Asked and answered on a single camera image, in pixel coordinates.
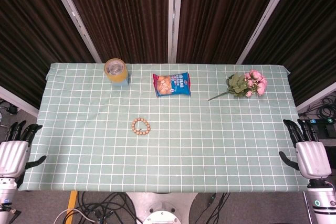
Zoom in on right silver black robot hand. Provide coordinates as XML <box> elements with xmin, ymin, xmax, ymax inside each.
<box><xmin>278</xmin><ymin>119</ymin><xmax>332</xmax><ymax>180</ymax></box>

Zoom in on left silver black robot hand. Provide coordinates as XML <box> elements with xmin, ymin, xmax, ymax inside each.
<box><xmin>0</xmin><ymin>120</ymin><xmax>47</xmax><ymax>183</ymax></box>

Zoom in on wooden bead bracelet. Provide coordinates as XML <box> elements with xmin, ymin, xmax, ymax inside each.
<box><xmin>131</xmin><ymin>118</ymin><xmax>152</xmax><ymax>136</ymax></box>

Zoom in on black box with green lights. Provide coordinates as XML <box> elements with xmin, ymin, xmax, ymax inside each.
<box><xmin>301</xmin><ymin>118</ymin><xmax>336</xmax><ymax>138</ymax></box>

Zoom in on black chair base casters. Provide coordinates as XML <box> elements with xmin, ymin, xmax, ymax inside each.
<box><xmin>0</xmin><ymin>99</ymin><xmax>19</xmax><ymax>127</ymax></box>

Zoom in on pink artificial flower bouquet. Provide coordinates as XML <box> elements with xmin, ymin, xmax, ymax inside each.
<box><xmin>207</xmin><ymin>69</ymin><xmax>268</xmax><ymax>101</ymax></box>

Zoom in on green checked tablecloth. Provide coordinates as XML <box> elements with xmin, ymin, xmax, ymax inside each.
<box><xmin>17</xmin><ymin>62</ymin><xmax>309</xmax><ymax>193</ymax></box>

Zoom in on yellowish packing tape roll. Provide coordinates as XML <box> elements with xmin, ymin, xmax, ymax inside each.
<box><xmin>103</xmin><ymin>58</ymin><xmax>129</xmax><ymax>83</ymax></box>

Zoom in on blue snack bag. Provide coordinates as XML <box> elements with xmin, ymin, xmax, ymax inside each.
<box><xmin>152</xmin><ymin>71</ymin><xmax>192</xmax><ymax>98</ymax></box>

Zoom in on coiled black cables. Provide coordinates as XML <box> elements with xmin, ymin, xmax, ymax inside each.
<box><xmin>299</xmin><ymin>94</ymin><xmax>336</xmax><ymax>120</ymax></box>

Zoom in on low aluminium partition rail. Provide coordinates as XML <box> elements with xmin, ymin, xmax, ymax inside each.
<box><xmin>0</xmin><ymin>85</ymin><xmax>40</xmax><ymax>119</ymax></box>
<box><xmin>296</xmin><ymin>81</ymin><xmax>336</xmax><ymax>113</ymax></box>

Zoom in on white cable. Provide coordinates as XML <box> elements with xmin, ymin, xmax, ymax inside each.
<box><xmin>54</xmin><ymin>208</ymin><xmax>97</xmax><ymax>224</ymax></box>

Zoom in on black cable with connector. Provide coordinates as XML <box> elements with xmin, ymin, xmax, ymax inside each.
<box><xmin>202</xmin><ymin>192</ymin><xmax>232</xmax><ymax>224</ymax></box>

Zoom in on black floor cable bundle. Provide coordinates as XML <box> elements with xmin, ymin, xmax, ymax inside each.
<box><xmin>76</xmin><ymin>191</ymin><xmax>140</xmax><ymax>224</ymax></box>

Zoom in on slanted aluminium partition post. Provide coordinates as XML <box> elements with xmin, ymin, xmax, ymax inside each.
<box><xmin>235</xmin><ymin>0</ymin><xmax>297</xmax><ymax>65</ymax></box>
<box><xmin>46</xmin><ymin>0</ymin><xmax>102</xmax><ymax>63</ymax></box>

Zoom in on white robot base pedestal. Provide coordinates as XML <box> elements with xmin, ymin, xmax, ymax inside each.
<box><xmin>125</xmin><ymin>191</ymin><xmax>198</xmax><ymax>224</ymax></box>

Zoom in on upright aluminium partition post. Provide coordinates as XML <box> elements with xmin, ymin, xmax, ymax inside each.
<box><xmin>167</xmin><ymin>0</ymin><xmax>183</xmax><ymax>63</ymax></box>

